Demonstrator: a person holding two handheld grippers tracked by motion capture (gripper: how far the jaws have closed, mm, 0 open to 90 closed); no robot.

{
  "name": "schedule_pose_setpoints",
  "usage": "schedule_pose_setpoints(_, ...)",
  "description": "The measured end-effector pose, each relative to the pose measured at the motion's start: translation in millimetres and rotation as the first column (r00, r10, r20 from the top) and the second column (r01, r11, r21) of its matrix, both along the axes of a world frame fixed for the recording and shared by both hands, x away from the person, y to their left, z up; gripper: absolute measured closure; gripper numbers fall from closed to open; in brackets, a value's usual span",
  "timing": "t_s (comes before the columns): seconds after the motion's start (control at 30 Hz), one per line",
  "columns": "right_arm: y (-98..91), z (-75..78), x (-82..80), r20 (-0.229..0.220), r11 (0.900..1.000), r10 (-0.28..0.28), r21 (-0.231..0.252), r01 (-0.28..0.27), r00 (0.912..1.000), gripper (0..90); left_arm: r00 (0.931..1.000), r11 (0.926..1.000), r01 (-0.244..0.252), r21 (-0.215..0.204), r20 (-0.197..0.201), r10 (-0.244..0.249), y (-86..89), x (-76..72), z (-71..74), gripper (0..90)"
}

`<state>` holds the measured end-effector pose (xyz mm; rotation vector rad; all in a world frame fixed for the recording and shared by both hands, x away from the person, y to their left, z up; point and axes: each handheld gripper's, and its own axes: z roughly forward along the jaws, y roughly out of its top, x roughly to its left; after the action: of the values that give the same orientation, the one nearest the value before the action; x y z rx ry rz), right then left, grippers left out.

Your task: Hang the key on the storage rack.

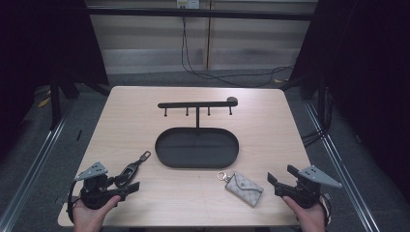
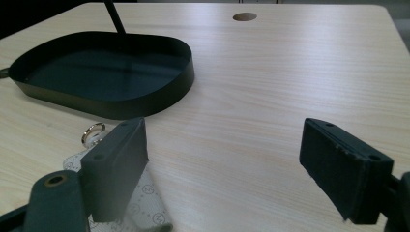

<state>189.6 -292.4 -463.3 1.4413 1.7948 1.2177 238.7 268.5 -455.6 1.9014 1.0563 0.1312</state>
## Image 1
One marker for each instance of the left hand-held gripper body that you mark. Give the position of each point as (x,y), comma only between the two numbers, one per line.
(93,193)

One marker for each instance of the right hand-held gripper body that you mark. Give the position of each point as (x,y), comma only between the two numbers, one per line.
(306,193)

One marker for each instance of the black car key fob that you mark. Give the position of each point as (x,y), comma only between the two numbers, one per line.
(128,170)

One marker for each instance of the grey patterned key pouch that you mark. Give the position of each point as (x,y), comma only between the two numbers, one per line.
(245,190)

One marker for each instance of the person's left hand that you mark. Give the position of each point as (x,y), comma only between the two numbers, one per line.
(90,219)

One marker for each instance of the person's right hand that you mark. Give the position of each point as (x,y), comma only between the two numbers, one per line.
(311,219)

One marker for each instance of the small black floor tape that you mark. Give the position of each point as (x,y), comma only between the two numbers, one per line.
(79,135)

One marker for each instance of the black metal stand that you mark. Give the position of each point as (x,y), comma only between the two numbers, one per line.
(55,103)
(320,96)

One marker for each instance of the yellow tape strip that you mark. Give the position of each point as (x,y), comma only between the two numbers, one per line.
(44,102)

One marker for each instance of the dark curtain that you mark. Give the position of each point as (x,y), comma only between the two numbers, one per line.
(42,48)
(370,80)

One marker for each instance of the black horizontal metal bar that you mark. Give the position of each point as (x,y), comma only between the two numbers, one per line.
(193,13)

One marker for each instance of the aluminium floor rail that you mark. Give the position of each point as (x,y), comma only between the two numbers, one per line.
(35,167)
(345,180)

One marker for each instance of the white wall socket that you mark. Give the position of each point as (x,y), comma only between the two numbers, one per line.
(188,3)

